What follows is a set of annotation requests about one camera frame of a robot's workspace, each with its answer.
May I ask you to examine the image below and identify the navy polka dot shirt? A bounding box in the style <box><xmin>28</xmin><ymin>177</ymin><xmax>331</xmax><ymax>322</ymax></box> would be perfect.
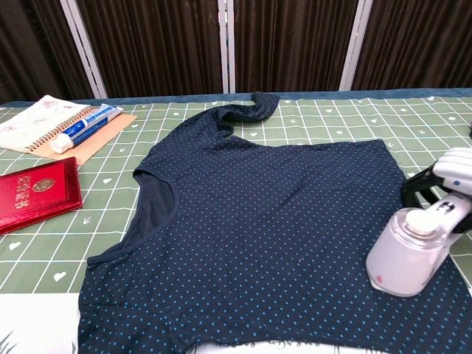
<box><xmin>77</xmin><ymin>91</ymin><xmax>472</xmax><ymax>354</ymax></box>

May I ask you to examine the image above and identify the white screen frame post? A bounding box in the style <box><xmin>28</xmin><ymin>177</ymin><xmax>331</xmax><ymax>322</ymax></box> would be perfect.
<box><xmin>338</xmin><ymin>0</ymin><xmax>374</xmax><ymax>92</ymax></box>
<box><xmin>217</xmin><ymin>0</ymin><xmax>237</xmax><ymax>94</ymax></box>
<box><xmin>60</xmin><ymin>0</ymin><xmax>108</xmax><ymax>100</ymax></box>

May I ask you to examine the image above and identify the blue white toothpaste tube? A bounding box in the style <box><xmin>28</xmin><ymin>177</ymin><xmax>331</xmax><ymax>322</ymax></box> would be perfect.
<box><xmin>49</xmin><ymin>103</ymin><xmax>123</xmax><ymax>154</ymax></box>

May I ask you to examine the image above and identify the white handheld steam iron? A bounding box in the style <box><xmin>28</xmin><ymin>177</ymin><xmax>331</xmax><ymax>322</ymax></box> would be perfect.
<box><xmin>365</xmin><ymin>191</ymin><xmax>472</xmax><ymax>298</ymax></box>

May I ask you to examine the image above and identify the teal table edge cover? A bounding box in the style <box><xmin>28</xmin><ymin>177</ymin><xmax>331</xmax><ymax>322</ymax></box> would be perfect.
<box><xmin>0</xmin><ymin>87</ymin><xmax>472</xmax><ymax>108</ymax></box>

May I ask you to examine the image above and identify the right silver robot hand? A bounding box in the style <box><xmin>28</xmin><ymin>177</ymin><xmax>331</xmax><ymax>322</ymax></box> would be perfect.
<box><xmin>400</xmin><ymin>147</ymin><xmax>472</xmax><ymax>209</ymax></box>

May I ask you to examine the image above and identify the brown pleated screen panel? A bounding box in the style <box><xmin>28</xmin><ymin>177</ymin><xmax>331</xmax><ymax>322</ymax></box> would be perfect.
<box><xmin>75</xmin><ymin>0</ymin><xmax>224</xmax><ymax>100</ymax></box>
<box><xmin>0</xmin><ymin>0</ymin><xmax>93</xmax><ymax>106</ymax></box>
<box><xmin>232</xmin><ymin>0</ymin><xmax>361</xmax><ymax>94</ymax></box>
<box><xmin>352</xmin><ymin>0</ymin><xmax>472</xmax><ymax>91</ymax></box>

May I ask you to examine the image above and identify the tan paper envelope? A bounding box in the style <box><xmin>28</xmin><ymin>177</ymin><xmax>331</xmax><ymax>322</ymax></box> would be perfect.
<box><xmin>36</xmin><ymin>113</ymin><xmax>138</xmax><ymax>166</ymax></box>

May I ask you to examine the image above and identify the red certificate book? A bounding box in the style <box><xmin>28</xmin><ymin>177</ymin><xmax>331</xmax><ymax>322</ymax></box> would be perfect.
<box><xmin>0</xmin><ymin>156</ymin><xmax>83</xmax><ymax>236</ymax></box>

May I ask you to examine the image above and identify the white spiral notebook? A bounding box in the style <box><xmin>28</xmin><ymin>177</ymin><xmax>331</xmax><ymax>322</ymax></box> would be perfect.
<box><xmin>0</xmin><ymin>94</ymin><xmax>94</xmax><ymax>153</ymax></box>

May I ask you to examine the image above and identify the green checked tablecloth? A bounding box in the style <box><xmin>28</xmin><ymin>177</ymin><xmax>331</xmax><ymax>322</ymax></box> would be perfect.
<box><xmin>0</xmin><ymin>94</ymin><xmax>472</xmax><ymax>354</ymax></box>

